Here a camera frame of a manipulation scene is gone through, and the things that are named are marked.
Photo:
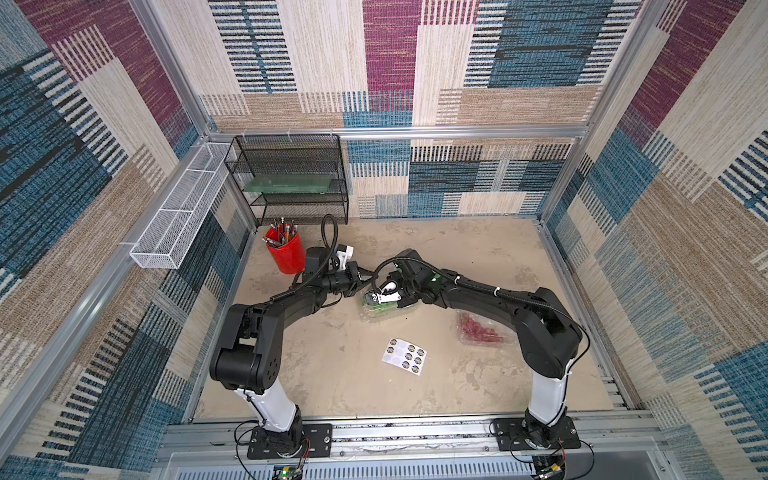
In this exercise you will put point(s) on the black wire mesh shelf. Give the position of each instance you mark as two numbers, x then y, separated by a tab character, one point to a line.
255	155

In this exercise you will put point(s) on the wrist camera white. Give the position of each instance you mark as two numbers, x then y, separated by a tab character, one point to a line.
390	287
343	254

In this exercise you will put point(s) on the clear box green grapes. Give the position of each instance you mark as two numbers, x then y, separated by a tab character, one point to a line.
369	314

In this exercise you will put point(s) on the green tray on shelf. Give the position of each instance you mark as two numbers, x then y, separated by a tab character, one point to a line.
289	184

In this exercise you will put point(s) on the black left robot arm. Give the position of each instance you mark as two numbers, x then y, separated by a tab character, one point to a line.
247	355

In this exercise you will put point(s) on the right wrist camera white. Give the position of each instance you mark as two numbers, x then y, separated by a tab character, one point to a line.
390	287

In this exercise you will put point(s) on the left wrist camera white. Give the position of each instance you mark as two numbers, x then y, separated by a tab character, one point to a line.
343	254

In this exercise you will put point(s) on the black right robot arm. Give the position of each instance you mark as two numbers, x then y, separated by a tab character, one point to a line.
549	339

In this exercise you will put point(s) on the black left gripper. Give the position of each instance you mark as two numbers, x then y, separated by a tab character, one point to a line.
355	275

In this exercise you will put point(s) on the red pen cup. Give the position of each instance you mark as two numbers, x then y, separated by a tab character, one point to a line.
289	259

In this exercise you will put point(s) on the white wire mesh basket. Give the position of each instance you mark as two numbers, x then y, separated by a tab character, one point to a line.
167	239

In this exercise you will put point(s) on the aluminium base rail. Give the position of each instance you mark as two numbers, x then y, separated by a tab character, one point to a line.
619	444

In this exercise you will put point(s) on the white sticker sheet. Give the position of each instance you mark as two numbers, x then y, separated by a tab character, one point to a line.
405	355

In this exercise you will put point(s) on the pens in cup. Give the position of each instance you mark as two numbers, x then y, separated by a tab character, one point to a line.
280	234

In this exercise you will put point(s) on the clear box red grapes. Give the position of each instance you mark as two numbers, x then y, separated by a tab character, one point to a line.
476	330

